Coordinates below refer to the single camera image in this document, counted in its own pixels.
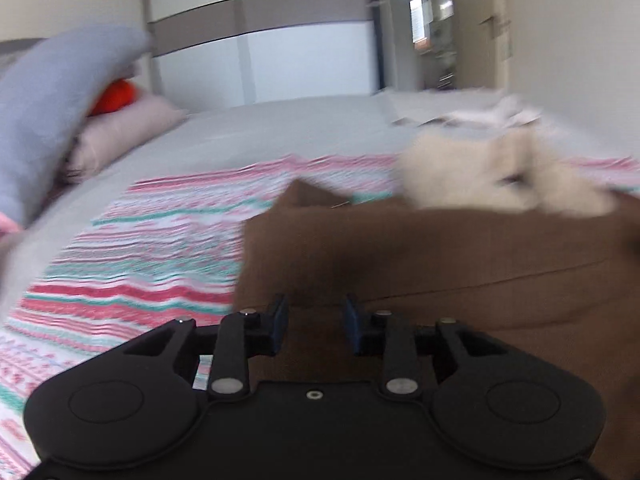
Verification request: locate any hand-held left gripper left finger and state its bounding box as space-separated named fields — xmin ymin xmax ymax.
xmin=125 ymin=294 xmax=289 ymax=402

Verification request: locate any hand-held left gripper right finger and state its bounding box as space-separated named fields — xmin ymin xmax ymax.
xmin=344 ymin=294 xmax=512 ymax=402

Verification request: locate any brown coat with fur collar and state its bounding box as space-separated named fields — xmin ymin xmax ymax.
xmin=232 ymin=127 xmax=640 ymax=480

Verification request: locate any patterned striped blanket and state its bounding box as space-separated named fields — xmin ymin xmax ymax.
xmin=0 ymin=152 xmax=640 ymax=480

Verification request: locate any bed with grey sheet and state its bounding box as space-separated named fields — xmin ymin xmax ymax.
xmin=0 ymin=87 xmax=640 ymax=311

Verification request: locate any white garment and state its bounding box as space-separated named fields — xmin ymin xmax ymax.
xmin=387 ymin=87 xmax=543 ymax=128

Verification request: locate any pink pillow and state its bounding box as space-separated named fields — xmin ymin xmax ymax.
xmin=62 ymin=94 xmax=186 ymax=186

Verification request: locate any white and grey wardrobe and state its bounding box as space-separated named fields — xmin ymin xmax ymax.
xmin=145 ymin=0 xmax=386 ymax=111

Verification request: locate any orange plush toy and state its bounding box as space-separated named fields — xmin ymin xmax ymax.
xmin=87 ymin=79 xmax=138 ymax=116

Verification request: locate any cream door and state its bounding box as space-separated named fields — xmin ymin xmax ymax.
xmin=452 ymin=0 xmax=516 ymax=93

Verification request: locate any window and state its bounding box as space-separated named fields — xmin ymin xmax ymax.
xmin=409 ymin=0 xmax=434 ymax=43

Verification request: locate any blue pillow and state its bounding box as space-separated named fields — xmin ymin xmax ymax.
xmin=0 ymin=25 xmax=153 ymax=226

